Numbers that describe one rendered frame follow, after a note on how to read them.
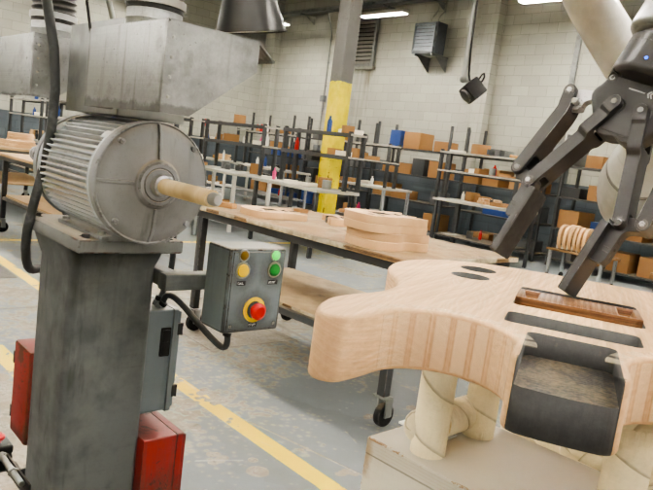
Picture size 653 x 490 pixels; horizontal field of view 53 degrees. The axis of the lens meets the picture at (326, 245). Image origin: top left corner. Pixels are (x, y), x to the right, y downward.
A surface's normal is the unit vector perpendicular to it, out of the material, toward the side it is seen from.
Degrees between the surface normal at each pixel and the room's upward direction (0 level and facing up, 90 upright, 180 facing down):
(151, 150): 82
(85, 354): 90
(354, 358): 90
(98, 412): 90
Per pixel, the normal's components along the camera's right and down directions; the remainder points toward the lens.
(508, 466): 0.13, -0.98
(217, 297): -0.74, 0.00
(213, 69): 0.65, 0.18
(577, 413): -0.29, 0.09
